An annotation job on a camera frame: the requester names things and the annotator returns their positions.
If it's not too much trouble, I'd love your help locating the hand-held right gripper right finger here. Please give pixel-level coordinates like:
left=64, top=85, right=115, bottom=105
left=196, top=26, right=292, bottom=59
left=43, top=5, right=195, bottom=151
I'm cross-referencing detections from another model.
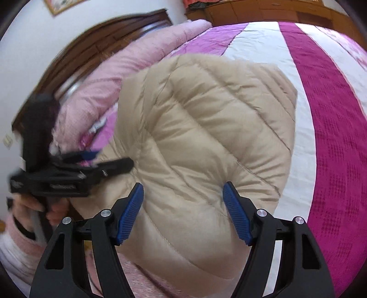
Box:
left=223, top=181, right=336, bottom=298

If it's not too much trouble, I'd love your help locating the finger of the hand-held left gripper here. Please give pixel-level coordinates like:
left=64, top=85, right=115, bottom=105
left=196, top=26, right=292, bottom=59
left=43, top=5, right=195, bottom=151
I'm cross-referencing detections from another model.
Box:
left=77, top=157, right=134, bottom=184
left=57, top=149, right=101, bottom=165

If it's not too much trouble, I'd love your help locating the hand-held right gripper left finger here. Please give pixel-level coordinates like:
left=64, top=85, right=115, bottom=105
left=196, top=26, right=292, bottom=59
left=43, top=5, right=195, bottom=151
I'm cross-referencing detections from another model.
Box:
left=29, top=182, right=144, bottom=298

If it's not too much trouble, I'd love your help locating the beige down jacket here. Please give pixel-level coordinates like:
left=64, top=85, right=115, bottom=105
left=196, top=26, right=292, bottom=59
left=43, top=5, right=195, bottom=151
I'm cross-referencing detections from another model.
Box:
left=70, top=53, right=299, bottom=290

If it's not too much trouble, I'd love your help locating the person's left hand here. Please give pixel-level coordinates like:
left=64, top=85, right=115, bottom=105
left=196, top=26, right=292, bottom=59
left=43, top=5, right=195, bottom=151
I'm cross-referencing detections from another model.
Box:
left=13, top=196, right=71, bottom=227

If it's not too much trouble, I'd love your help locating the person's pink sweater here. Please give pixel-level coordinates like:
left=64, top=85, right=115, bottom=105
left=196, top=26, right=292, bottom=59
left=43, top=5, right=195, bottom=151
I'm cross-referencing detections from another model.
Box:
left=86, top=252, right=184, bottom=298

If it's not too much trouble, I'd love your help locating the rolled pink checked quilt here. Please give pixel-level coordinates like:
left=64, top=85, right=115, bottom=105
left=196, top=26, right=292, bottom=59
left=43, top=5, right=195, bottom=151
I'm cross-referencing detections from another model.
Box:
left=53, top=19, right=213, bottom=161

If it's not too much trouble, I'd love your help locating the dark wooden headboard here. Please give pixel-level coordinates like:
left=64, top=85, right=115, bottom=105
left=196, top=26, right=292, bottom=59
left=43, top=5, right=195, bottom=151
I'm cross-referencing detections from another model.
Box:
left=11, top=9, right=176, bottom=132

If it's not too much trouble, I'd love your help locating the pink and white striped bedcover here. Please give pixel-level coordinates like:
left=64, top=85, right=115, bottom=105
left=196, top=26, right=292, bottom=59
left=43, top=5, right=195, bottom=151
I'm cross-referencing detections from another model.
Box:
left=80, top=21, right=367, bottom=298

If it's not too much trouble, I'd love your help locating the red cloth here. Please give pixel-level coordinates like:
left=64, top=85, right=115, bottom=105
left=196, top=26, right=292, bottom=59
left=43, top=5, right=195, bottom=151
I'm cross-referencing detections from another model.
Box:
left=183, top=0, right=208, bottom=9

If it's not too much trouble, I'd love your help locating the brown wooden cabinet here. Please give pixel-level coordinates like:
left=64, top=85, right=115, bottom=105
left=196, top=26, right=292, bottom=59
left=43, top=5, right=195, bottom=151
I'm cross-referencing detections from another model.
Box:
left=185, top=0, right=356, bottom=38

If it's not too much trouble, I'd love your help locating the framed wall picture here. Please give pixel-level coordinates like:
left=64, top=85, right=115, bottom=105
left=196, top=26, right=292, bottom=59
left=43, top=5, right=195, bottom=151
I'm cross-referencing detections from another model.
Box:
left=44, top=0, right=86, bottom=16

